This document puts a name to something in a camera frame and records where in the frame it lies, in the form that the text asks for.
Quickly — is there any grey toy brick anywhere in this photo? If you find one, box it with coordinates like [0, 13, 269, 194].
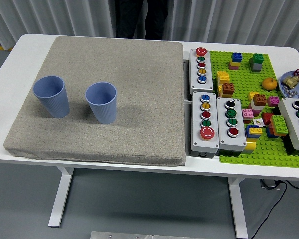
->
[250, 61, 263, 73]

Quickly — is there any brown toy brick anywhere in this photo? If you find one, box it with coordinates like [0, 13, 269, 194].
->
[221, 82, 236, 97]
[252, 94, 268, 106]

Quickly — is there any grey selector switch control box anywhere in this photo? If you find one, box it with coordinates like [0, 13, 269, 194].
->
[216, 97, 247, 157]
[277, 97, 299, 157]

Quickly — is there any white toy brick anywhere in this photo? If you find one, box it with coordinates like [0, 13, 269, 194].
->
[250, 101, 264, 112]

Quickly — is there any large green toy brick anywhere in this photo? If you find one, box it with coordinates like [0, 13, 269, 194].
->
[269, 114, 289, 137]

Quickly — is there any grey-brown fabric mat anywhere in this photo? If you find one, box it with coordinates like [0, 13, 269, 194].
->
[2, 36, 186, 167]

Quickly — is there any white pleated curtain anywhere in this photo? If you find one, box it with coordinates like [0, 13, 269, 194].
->
[0, 0, 299, 52]

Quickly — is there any magenta toy brick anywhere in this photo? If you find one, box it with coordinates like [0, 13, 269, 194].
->
[267, 96, 281, 108]

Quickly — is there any black power cable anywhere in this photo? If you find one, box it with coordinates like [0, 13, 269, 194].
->
[249, 180, 299, 239]

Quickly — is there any person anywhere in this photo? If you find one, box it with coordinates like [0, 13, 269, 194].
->
[114, 0, 169, 40]

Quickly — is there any white table leg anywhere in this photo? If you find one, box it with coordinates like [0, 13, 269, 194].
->
[228, 177, 249, 239]
[47, 167, 75, 228]

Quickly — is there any brass valve with red handwheel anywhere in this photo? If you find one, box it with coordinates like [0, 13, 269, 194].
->
[282, 68, 299, 89]

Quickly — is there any orange fruit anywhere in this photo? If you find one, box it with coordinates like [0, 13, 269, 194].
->
[261, 77, 278, 90]

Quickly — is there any grey five-button control box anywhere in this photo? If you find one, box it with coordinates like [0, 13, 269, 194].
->
[190, 91, 220, 159]
[188, 47, 214, 95]

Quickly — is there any blue ribbed plastic cup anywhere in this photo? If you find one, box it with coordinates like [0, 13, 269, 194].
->
[85, 82, 118, 124]
[32, 75, 70, 119]

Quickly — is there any green studded baseplate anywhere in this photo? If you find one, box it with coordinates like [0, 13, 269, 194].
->
[209, 50, 299, 169]

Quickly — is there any grey power adapter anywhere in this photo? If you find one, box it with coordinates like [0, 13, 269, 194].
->
[260, 179, 282, 190]

